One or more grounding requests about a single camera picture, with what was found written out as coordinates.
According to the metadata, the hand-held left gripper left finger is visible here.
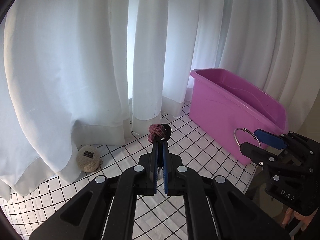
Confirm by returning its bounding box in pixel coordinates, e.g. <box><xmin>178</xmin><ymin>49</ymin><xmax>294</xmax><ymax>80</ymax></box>
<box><xmin>29</xmin><ymin>140</ymin><xmax>160</xmax><ymax>240</ymax></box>

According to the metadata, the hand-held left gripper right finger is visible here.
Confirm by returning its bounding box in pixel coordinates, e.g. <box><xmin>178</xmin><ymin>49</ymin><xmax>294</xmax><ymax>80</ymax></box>
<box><xmin>162</xmin><ymin>141</ymin><xmax>292</xmax><ymax>240</ymax></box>

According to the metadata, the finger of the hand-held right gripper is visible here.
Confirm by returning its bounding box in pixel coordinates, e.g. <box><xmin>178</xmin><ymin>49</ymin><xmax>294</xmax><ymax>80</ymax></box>
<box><xmin>254</xmin><ymin>129</ymin><xmax>314</xmax><ymax>155</ymax></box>
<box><xmin>240</xmin><ymin>142</ymin><xmax>313</xmax><ymax>174</ymax></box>

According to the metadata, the silver hoop ring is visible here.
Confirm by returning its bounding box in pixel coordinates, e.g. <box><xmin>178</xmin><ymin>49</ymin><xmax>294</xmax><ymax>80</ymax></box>
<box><xmin>234</xmin><ymin>128</ymin><xmax>262</xmax><ymax>152</ymax></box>

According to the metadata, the black hair tie maroon knit bow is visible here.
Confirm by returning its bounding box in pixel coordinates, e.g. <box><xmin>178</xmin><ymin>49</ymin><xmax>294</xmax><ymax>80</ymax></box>
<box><xmin>148</xmin><ymin>124</ymin><xmax>172</xmax><ymax>144</ymax></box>

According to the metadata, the pink plastic bin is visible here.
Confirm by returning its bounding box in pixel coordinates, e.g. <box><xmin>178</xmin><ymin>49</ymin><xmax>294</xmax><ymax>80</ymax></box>
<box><xmin>189</xmin><ymin>68</ymin><xmax>290</xmax><ymax>166</ymax></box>

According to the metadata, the person's right hand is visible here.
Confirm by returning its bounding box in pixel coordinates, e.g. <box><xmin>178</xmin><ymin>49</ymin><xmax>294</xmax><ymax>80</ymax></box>
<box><xmin>285</xmin><ymin>209</ymin><xmax>309</xmax><ymax>232</ymax></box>

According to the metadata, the white grid pattern bedsheet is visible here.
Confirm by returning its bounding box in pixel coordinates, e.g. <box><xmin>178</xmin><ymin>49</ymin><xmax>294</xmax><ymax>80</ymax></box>
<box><xmin>0</xmin><ymin>100</ymin><xmax>265</xmax><ymax>240</ymax></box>

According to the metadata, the white curtain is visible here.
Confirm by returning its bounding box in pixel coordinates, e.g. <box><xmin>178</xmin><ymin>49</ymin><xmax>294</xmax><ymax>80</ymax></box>
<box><xmin>0</xmin><ymin>0</ymin><xmax>320</xmax><ymax>203</ymax></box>

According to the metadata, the beige fuzzy pom-pom keychain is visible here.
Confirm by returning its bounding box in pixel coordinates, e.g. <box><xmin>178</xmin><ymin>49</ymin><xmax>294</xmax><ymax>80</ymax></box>
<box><xmin>76</xmin><ymin>145</ymin><xmax>102</xmax><ymax>173</ymax></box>

